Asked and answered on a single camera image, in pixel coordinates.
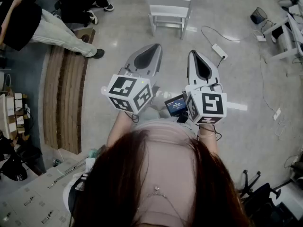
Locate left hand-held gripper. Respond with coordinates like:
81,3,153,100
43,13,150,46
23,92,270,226
101,43,164,115

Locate person's left forearm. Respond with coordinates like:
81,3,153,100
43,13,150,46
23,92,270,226
106,111,135,148

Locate grey locker cabinet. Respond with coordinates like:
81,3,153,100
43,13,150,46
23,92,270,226
0,157,95,227

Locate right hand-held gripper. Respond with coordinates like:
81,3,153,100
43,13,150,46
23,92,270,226
184,50,228,125

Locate person's white printed sleeve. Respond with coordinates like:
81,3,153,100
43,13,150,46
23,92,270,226
62,171,92,216

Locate pile of small boxes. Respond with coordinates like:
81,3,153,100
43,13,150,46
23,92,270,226
0,88,33,140

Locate silver pendant necklace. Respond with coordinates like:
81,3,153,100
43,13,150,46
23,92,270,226
145,185,189,226

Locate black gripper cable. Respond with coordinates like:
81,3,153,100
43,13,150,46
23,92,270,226
124,111,140,124

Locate white wooden chair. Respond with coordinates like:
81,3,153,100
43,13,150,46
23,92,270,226
141,0,198,40

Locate small black monitor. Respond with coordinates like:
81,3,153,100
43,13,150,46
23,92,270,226
164,94,188,117

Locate person's right forearm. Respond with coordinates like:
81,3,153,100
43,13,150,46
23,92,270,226
197,123,219,156

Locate dark mesh waste basket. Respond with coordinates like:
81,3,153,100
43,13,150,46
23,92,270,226
250,7,268,25

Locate black bag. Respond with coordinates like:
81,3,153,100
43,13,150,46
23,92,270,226
0,154,28,182

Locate brown wooden platform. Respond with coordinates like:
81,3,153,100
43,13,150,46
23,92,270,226
43,28,97,155

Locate white power cable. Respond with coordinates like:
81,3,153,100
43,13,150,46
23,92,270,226
200,25,260,47

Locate person's light jeans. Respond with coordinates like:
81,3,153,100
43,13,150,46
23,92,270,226
138,105,199,137

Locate white metal frame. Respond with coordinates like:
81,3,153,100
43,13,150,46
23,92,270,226
262,0,303,64

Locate person's pink top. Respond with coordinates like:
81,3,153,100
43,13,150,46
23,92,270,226
131,120,198,227

